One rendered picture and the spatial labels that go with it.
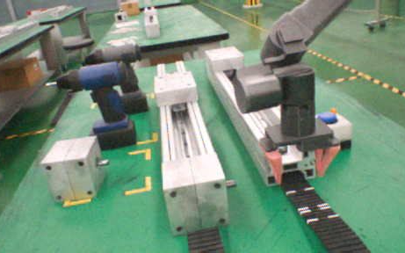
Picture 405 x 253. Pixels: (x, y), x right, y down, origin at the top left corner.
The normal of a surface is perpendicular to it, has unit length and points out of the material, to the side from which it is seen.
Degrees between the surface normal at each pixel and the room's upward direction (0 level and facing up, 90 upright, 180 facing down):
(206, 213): 90
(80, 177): 90
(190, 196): 90
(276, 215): 0
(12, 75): 89
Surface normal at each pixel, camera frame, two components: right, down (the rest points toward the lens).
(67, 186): 0.07, 0.39
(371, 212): -0.12, -0.91
